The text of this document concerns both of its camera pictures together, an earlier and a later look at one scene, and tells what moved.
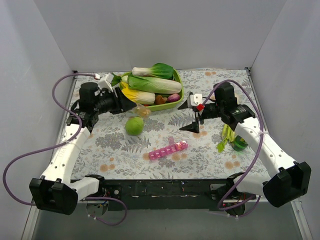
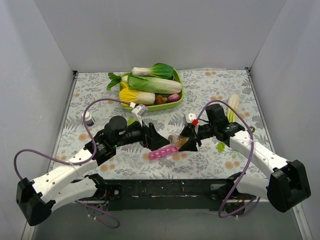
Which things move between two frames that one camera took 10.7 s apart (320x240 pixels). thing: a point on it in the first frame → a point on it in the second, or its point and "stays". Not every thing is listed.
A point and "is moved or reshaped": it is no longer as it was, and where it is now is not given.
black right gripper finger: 187,103 → 187,131
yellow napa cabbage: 138,97 stays
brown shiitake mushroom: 160,100 stays
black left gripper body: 117,100 → 149,135
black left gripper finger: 126,104 → 156,140
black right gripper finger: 193,127 → 190,145
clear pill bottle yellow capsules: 143,111 is moved or reshaped
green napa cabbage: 153,85 stays
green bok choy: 160,70 stays
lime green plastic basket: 157,107 stays
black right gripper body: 197,115 → 194,137
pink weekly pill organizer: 172,147 stays
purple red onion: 173,97 stays
